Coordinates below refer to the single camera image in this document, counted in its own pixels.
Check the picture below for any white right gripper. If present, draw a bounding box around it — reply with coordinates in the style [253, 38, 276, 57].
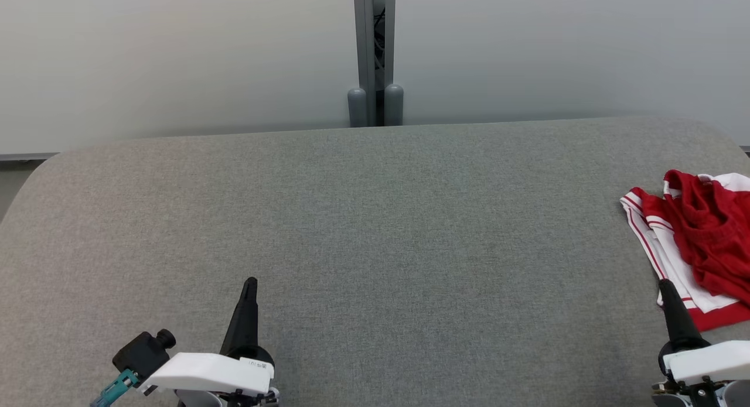
[652, 278, 750, 407]

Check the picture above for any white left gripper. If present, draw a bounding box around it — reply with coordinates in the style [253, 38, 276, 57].
[138, 276, 279, 407]

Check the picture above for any red Bulls 23 jersey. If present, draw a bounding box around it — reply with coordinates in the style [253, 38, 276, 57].
[620, 173, 750, 333]

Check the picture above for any grey cylindrical post foot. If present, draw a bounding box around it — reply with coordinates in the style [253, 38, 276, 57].
[347, 88, 368, 128]
[384, 84, 404, 126]

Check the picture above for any grey metal partition post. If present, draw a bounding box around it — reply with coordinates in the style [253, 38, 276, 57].
[353, 0, 397, 126]

